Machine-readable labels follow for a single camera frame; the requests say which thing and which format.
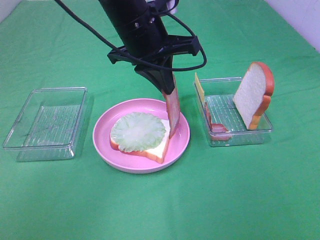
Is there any green lettuce leaf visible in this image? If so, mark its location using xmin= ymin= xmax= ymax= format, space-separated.
xmin=110 ymin=112 xmax=171 ymax=153

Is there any green tablecloth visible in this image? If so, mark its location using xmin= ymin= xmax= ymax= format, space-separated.
xmin=0 ymin=0 xmax=320 ymax=240

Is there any toast bread slice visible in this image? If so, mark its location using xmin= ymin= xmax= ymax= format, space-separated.
xmin=233 ymin=61 xmax=275 ymax=130
xmin=109 ymin=135 xmax=170 ymax=164

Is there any left clear plastic container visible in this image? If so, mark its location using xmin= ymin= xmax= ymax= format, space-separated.
xmin=3 ymin=87 xmax=88 ymax=162

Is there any pink round plate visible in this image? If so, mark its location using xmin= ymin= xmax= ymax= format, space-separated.
xmin=92 ymin=98 xmax=190 ymax=174

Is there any clear plastic container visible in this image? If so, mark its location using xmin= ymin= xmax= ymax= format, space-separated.
xmin=3 ymin=87 xmax=88 ymax=162
xmin=194 ymin=77 xmax=273 ymax=147

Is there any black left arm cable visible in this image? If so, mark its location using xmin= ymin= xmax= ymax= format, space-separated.
xmin=54 ymin=0 xmax=208 ymax=71

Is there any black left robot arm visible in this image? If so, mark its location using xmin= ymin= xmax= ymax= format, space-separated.
xmin=100 ymin=0 xmax=201 ymax=95

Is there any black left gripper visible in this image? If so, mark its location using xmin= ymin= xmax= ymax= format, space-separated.
xmin=107 ymin=24 xmax=200 ymax=95

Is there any right clear plastic container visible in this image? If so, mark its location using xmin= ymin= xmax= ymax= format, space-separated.
xmin=194 ymin=77 xmax=273 ymax=147

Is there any bacon strip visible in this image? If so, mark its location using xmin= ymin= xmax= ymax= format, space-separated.
xmin=162 ymin=74 xmax=181 ymax=139
xmin=204 ymin=101 xmax=232 ymax=141

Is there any yellow cheese slice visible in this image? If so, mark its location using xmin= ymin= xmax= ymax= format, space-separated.
xmin=194 ymin=73 xmax=205 ymax=105

